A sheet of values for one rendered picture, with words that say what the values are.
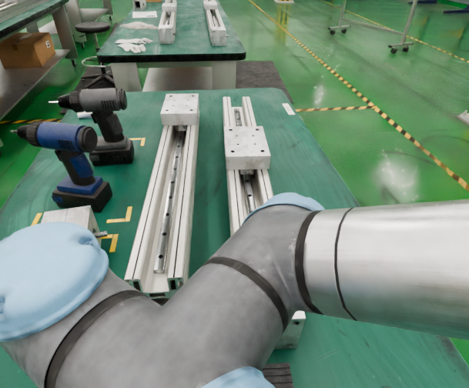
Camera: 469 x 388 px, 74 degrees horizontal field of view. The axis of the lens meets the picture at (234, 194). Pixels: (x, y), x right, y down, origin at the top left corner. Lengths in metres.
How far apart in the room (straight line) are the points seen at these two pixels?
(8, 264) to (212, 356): 0.13
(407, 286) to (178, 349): 0.12
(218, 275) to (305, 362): 0.40
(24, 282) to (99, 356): 0.06
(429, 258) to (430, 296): 0.02
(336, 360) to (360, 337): 0.07
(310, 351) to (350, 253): 0.42
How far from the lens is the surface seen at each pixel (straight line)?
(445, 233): 0.19
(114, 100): 0.93
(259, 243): 0.23
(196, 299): 0.20
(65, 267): 0.21
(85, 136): 0.74
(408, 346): 0.66
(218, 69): 2.23
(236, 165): 0.78
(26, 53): 4.24
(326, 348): 0.61
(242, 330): 0.20
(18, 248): 0.23
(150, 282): 0.61
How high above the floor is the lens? 1.31
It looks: 39 degrees down
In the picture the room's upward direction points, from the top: 1 degrees clockwise
